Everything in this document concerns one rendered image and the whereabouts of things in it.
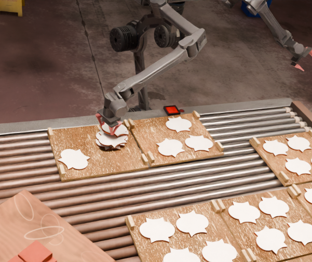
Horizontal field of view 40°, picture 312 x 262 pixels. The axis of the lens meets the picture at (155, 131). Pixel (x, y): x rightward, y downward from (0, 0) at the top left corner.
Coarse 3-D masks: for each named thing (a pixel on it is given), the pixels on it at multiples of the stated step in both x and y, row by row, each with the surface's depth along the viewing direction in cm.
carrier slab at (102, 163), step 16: (64, 128) 214; (80, 128) 216; (96, 128) 218; (64, 144) 205; (80, 144) 207; (128, 144) 213; (96, 160) 200; (112, 160) 202; (128, 160) 204; (80, 176) 190; (96, 176) 193
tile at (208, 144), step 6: (192, 138) 223; (198, 138) 224; (204, 138) 225; (186, 144) 219; (192, 144) 220; (198, 144) 221; (204, 144) 221; (210, 144) 222; (198, 150) 217; (204, 150) 218
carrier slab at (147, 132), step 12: (144, 120) 231; (156, 120) 232; (192, 120) 238; (132, 132) 221; (144, 132) 222; (156, 132) 224; (168, 132) 226; (180, 132) 228; (192, 132) 229; (204, 132) 231; (144, 144) 215; (156, 156) 209; (168, 156) 211; (180, 156) 212; (192, 156) 214; (204, 156) 215
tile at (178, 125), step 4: (168, 120) 234; (172, 120) 233; (176, 120) 234; (180, 120) 234; (184, 120) 235; (168, 124) 230; (172, 124) 230; (176, 124) 231; (180, 124) 231; (184, 124) 232; (188, 124) 233; (168, 128) 228; (172, 128) 227; (176, 128) 228; (180, 128) 228; (184, 128) 229; (188, 128) 231
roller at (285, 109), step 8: (240, 112) 255; (248, 112) 257; (256, 112) 258; (264, 112) 260; (272, 112) 262; (280, 112) 265; (200, 120) 244; (208, 120) 246; (0, 136) 205; (8, 136) 205; (16, 136) 206; (24, 136) 207; (32, 136) 209; (40, 136) 210
